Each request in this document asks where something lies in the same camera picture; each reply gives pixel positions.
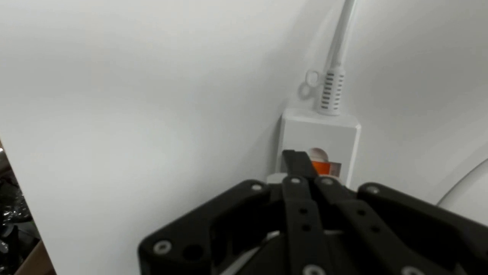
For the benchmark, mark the orange rocker switch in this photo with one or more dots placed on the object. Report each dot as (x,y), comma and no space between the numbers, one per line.
(326,166)

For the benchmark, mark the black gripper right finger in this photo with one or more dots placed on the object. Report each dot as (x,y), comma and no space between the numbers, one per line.
(401,229)

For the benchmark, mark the white power strip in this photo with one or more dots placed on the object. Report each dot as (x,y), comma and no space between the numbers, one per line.
(314,131)

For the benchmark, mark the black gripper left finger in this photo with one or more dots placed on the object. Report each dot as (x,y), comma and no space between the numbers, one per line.
(298,223)

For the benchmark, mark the brown cardboard box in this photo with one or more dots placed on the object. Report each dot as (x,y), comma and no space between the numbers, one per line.
(38,261)

